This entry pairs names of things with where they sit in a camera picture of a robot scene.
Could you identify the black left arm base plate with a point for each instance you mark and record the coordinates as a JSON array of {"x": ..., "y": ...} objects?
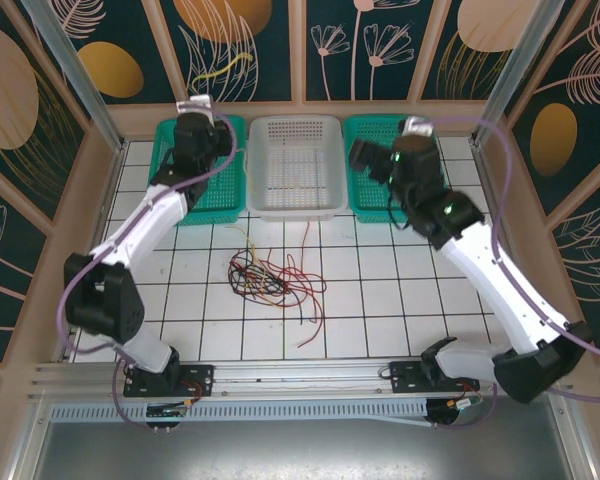
[{"x": 200, "y": 380}]

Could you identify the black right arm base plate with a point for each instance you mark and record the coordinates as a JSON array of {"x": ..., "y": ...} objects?
[{"x": 405, "y": 380}]

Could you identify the aluminium side rail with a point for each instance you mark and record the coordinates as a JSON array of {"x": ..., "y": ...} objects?
[
  {"x": 105, "y": 200},
  {"x": 491, "y": 197}
]

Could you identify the small electronics board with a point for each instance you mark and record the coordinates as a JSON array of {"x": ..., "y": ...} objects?
[
  {"x": 166, "y": 412},
  {"x": 466, "y": 403}
]

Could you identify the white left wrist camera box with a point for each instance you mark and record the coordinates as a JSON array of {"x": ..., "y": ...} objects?
[{"x": 195, "y": 105}]

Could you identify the grey sheet metal panel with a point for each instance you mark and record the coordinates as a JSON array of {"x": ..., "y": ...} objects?
[{"x": 300, "y": 450}]

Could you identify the white plastic basket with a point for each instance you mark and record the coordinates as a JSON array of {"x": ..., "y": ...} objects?
[{"x": 295, "y": 170}]

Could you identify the aluminium frame rail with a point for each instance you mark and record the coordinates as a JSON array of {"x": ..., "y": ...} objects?
[{"x": 300, "y": 380}]

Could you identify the teal plastic basket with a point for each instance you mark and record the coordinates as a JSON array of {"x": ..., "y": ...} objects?
[
  {"x": 225, "y": 195},
  {"x": 367, "y": 197}
]

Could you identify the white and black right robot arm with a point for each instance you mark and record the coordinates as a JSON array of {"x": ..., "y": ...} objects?
[{"x": 505, "y": 295}]

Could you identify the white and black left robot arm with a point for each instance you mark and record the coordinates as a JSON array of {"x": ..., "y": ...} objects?
[{"x": 145, "y": 225}]

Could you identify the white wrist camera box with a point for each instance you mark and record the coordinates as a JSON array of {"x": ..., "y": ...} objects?
[
  {"x": 417, "y": 126},
  {"x": 195, "y": 105}
]

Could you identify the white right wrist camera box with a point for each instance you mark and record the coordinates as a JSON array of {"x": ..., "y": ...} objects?
[{"x": 417, "y": 126}]

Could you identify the aluminium corner post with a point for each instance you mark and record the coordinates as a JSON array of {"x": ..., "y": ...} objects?
[
  {"x": 512, "y": 80},
  {"x": 79, "y": 80}
]

